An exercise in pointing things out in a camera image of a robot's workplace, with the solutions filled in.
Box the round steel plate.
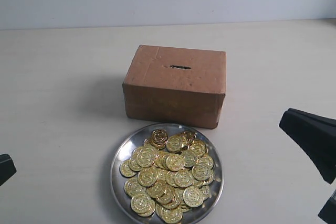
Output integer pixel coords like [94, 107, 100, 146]
[104, 123, 224, 223]

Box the gold coin bottom left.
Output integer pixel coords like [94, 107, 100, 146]
[130, 193, 155, 217]

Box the gold coin top centre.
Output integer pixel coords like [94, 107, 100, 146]
[166, 134, 186, 153]

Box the gold coin front right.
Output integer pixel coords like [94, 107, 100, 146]
[183, 186, 204, 208]

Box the brown cardboard slotted box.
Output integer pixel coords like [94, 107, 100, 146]
[122, 45, 226, 129]

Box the gold coin lower left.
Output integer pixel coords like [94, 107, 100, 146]
[124, 177, 146, 198]

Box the gold coin far left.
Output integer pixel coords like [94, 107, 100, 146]
[119, 159, 136, 177]

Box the gold coin bottom centre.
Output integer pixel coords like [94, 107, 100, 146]
[160, 206, 183, 223]

